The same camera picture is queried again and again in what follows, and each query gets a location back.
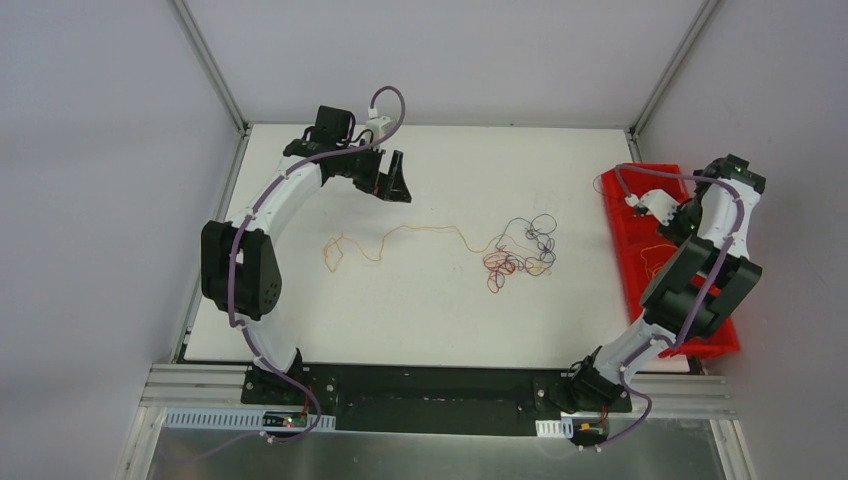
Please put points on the aluminium frame rail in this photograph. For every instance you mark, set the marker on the aluminium frame rail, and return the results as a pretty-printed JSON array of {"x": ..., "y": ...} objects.
[{"x": 673, "y": 395}]

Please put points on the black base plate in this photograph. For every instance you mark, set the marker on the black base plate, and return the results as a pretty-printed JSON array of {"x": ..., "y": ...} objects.
[{"x": 432, "y": 400}]

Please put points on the white cable duct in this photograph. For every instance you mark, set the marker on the white cable duct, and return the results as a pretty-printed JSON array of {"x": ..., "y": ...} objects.
[
  {"x": 275, "y": 421},
  {"x": 558, "y": 428}
]

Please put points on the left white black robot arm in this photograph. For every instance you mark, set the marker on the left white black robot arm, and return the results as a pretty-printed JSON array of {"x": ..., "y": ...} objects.
[{"x": 240, "y": 272}]

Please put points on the left white cable duct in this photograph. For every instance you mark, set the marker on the left white cable duct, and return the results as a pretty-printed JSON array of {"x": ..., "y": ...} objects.
[{"x": 275, "y": 421}]

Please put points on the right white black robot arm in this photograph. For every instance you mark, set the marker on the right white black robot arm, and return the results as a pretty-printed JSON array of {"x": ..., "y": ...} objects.
[{"x": 707, "y": 277}]

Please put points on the right white cable duct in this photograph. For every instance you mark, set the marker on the right white cable duct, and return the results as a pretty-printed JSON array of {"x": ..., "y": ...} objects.
[{"x": 558, "y": 428}]

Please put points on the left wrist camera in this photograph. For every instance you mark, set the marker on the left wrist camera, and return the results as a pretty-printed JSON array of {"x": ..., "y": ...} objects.
[{"x": 379, "y": 127}]

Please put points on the red plastic bin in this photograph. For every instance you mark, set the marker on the red plastic bin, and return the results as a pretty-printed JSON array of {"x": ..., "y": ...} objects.
[{"x": 641, "y": 252}]

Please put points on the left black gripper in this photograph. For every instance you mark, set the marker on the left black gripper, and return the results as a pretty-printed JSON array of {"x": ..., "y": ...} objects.
[{"x": 379, "y": 175}]

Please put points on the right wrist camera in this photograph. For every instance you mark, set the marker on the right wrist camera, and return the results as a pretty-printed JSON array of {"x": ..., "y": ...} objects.
[{"x": 656, "y": 203}]

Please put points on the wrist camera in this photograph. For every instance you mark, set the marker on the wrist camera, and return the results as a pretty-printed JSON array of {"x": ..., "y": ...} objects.
[
  {"x": 379, "y": 127},
  {"x": 656, "y": 203}
]

